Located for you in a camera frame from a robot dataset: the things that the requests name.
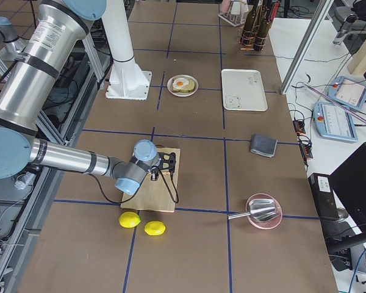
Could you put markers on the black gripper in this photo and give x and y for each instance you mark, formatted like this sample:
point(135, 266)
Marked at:
point(154, 176)

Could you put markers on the bread slice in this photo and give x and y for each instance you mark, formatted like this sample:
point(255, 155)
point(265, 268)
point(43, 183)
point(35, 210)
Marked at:
point(187, 89)

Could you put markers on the white plate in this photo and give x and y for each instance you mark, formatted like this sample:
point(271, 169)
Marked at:
point(170, 81)

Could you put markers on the fried egg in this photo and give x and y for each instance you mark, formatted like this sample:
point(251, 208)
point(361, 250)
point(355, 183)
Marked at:
point(180, 83)

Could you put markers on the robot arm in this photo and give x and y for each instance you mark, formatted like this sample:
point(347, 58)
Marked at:
point(36, 70)

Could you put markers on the white bear tray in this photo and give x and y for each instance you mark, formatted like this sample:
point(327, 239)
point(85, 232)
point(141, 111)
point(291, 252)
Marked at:
point(243, 90)

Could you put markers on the wooden cutting board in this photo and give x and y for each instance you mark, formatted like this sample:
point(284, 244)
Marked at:
point(153, 195)

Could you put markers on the left yellow lemon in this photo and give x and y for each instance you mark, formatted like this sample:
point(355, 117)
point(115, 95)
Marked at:
point(129, 219)

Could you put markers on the yellow lemon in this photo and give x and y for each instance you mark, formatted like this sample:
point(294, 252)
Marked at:
point(129, 219)
point(154, 228)

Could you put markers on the right yellow lemon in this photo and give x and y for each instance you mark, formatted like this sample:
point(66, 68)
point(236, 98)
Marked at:
point(154, 228)

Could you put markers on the metal scoop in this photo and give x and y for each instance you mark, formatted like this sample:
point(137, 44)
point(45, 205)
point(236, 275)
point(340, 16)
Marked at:
point(259, 210)

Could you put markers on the grey folded cloth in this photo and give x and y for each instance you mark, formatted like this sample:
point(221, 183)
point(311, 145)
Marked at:
point(263, 145)

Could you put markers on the pink bowl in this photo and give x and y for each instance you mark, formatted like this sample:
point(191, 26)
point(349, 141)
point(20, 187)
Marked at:
point(273, 223)

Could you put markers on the dark wine bottle rear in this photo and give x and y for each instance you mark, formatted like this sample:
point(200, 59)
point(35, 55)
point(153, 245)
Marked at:
point(253, 16)

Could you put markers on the black computer box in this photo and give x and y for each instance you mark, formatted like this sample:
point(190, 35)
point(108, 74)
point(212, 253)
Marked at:
point(323, 196)

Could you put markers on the white dish rack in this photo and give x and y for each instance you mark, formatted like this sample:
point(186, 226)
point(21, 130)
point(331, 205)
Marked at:
point(234, 12)

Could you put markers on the blue teach pendant near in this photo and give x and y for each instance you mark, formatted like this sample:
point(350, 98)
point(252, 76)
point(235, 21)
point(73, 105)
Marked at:
point(334, 123)

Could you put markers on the blue teach pendant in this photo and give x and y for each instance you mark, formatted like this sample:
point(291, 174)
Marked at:
point(348, 92)
point(334, 123)

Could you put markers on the black monitor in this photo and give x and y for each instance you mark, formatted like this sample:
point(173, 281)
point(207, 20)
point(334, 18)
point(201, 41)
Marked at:
point(349, 184)

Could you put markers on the blue teach pendant far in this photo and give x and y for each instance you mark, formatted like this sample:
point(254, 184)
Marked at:
point(348, 92)

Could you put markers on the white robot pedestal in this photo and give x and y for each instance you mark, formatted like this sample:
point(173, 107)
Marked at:
point(127, 80)

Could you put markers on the copper wire bottle rack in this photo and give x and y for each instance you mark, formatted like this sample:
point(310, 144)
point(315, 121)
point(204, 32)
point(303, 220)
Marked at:
point(250, 40)

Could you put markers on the aluminium frame post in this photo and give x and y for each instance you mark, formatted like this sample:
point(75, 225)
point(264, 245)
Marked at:
point(318, 17)

